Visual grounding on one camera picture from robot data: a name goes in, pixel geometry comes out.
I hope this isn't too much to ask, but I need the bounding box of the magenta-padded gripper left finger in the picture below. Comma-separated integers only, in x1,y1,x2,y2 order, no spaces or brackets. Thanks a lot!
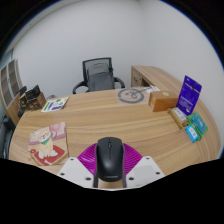
57,142,98,188

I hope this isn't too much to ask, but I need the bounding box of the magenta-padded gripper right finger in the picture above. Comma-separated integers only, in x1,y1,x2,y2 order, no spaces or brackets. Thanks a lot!
122,142,166,188

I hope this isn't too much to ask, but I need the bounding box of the black computer mouse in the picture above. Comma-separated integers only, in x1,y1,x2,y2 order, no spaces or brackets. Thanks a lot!
95,136,126,183

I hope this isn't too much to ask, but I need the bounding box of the cat print mouse pad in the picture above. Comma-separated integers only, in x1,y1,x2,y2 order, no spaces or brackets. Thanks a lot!
27,121,70,167

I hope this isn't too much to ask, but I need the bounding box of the blue small box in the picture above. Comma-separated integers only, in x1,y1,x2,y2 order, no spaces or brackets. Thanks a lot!
184,124,200,144

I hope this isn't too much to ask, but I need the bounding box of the tan flat small box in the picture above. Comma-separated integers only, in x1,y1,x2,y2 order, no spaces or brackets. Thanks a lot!
166,107,190,130

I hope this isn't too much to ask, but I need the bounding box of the white sheet with coloured shapes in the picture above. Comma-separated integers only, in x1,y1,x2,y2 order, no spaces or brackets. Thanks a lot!
40,95,70,113

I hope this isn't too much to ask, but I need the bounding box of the green flat box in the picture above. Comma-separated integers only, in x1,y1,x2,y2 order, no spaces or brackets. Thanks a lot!
187,112,209,140

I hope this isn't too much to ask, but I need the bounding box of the brown printed cardboard box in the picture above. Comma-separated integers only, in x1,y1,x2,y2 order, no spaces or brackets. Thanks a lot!
28,92,47,111

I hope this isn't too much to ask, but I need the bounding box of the black leather armchair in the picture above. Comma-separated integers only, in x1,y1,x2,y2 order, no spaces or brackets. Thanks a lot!
0,116,16,159

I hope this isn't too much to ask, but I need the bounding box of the purple upright package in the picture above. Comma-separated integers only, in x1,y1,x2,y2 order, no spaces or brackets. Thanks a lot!
175,75,203,117

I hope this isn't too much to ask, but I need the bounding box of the small brown cardboard box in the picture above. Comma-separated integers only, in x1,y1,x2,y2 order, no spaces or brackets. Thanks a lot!
18,93,30,113

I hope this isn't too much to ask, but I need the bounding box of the black box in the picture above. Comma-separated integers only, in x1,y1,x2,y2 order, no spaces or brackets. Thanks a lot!
24,84,42,101

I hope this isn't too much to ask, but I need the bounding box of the grey backpack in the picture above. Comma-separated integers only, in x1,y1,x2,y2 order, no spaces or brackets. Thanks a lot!
85,63,116,93

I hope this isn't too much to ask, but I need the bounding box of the wooden side desk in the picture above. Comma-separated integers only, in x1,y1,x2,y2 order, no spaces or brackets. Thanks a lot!
130,65,183,98

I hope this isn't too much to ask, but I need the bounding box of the wooden shelf unit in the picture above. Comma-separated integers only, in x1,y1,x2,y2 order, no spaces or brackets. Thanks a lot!
0,58,24,126

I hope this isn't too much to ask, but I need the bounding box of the black mesh office chair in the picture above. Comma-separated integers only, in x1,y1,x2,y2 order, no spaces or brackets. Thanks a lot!
72,57,126,95

